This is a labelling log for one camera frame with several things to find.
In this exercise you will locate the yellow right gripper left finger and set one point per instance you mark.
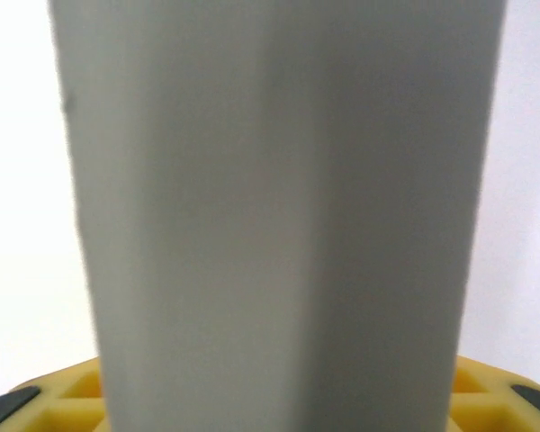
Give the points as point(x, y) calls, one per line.
point(49, 405)

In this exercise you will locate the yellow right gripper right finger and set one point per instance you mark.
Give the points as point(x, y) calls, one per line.
point(499, 400)

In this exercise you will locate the grey cardboard paper box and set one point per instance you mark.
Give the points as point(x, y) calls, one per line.
point(270, 202)

